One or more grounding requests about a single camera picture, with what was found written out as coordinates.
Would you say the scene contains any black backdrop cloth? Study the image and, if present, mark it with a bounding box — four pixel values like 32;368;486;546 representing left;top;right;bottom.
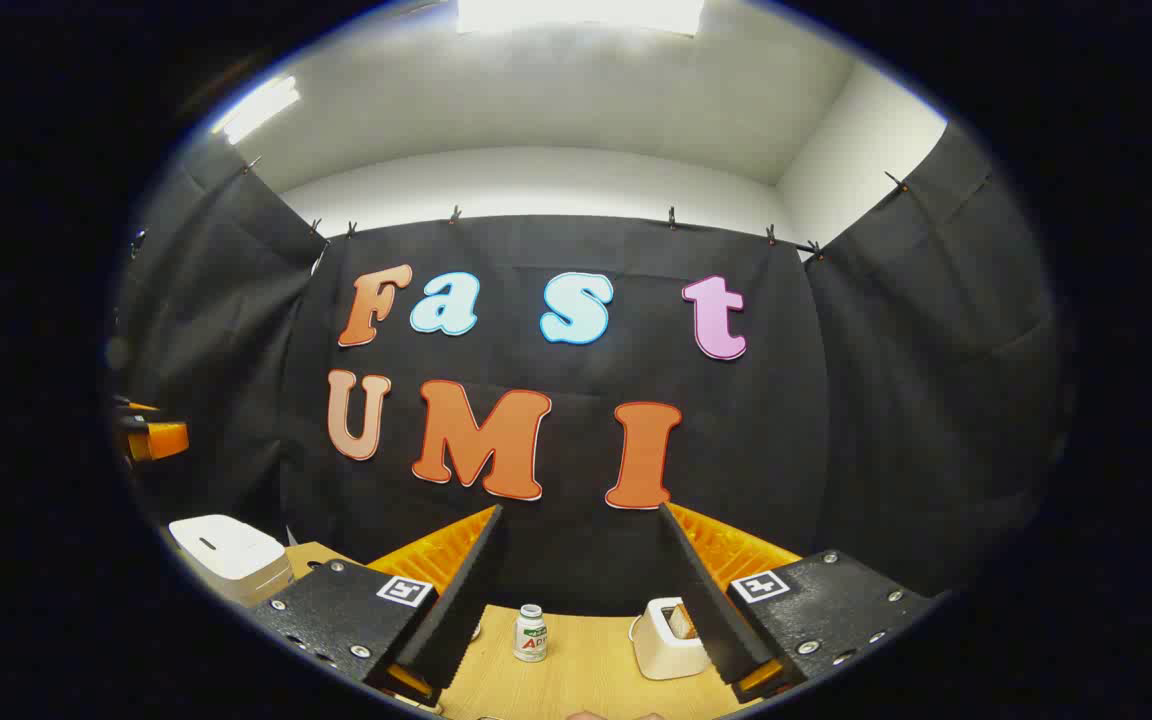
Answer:
111;120;1072;616

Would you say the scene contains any white rice cooker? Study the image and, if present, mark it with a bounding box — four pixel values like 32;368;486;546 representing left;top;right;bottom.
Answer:
168;515;295;608

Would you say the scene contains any white toaster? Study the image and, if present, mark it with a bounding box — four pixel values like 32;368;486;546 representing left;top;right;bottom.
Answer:
631;597;712;681

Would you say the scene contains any white bottle green label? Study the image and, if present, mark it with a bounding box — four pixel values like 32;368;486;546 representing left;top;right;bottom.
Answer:
514;604;548;663

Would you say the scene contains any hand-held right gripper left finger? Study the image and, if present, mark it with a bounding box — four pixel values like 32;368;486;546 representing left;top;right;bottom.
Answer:
251;503;509;713

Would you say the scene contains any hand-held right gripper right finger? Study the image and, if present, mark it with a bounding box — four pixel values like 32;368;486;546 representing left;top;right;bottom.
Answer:
658;500;937;704

